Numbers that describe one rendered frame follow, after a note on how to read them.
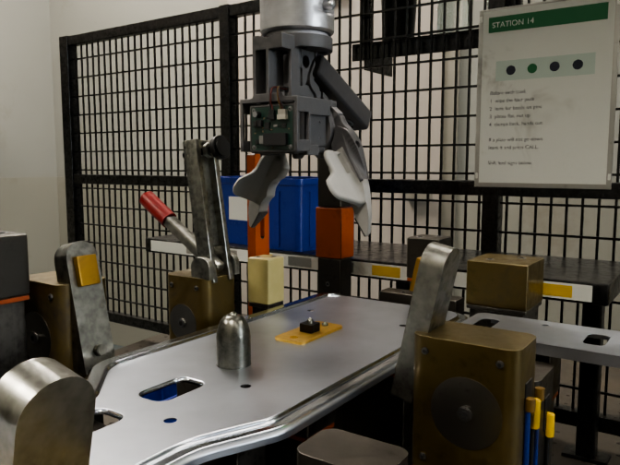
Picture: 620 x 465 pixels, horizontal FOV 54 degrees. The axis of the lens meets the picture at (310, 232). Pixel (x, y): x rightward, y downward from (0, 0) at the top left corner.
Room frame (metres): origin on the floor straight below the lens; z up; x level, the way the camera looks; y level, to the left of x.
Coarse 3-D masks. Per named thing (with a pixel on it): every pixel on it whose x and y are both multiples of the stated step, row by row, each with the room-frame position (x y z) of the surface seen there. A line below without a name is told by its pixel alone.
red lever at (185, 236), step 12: (144, 204) 0.80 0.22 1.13; (156, 204) 0.79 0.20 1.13; (156, 216) 0.78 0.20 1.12; (168, 216) 0.78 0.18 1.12; (168, 228) 0.78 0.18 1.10; (180, 228) 0.77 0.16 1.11; (180, 240) 0.76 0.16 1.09; (192, 240) 0.76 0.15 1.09; (192, 252) 0.75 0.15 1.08; (216, 264) 0.73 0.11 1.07
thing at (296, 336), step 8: (296, 328) 0.67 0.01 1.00; (304, 328) 0.65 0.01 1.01; (312, 328) 0.65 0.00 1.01; (320, 328) 0.67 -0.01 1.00; (328, 328) 0.67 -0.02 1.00; (336, 328) 0.67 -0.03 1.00; (280, 336) 0.64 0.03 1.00; (288, 336) 0.64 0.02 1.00; (296, 336) 0.64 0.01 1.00; (304, 336) 0.64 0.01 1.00; (312, 336) 0.64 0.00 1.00; (320, 336) 0.65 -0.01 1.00
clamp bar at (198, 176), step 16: (192, 144) 0.74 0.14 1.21; (208, 144) 0.74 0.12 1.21; (224, 144) 0.73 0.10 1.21; (192, 160) 0.74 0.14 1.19; (208, 160) 0.76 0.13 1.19; (192, 176) 0.74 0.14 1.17; (208, 176) 0.75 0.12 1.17; (192, 192) 0.74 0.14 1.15; (208, 192) 0.75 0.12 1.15; (192, 208) 0.74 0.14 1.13; (208, 208) 0.73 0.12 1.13; (208, 224) 0.73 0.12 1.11; (224, 224) 0.75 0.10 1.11; (208, 240) 0.72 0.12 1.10; (224, 240) 0.75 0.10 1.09; (208, 256) 0.72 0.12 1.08; (224, 256) 0.75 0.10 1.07; (224, 272) 0.75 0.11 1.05
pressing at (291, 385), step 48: (192, 336) 0.64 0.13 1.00; (336, 336) 0.65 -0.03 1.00; (384, 336) 0.65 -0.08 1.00; (96, 384) 0.50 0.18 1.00; (144, 384) 0.50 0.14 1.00; (240, 384) 0.50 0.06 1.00; (288, 384) 0.50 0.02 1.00; (336, 384) 0.51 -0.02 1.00; (96, 432) 0.41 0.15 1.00; (144, 432) 0.41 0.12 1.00; (192, 432) 0.41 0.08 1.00; (240, 432) 0.42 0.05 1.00; (288, 432) 0.43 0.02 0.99
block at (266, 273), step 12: (252, 264) 0.79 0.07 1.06; (264, 264) 0.78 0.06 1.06; (276, 264) 0.79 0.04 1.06; (252, 276) 0.79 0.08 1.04; (264, 276) 0.78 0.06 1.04; (276, 276) 0.79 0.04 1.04; (252, 288) 0.79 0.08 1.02; (264, 288) 0.78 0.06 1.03; (276, 288) 0.79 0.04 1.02; (252, 300) 0.79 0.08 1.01; (264, 300) 0.78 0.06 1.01; (276, 300) 0.79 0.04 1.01
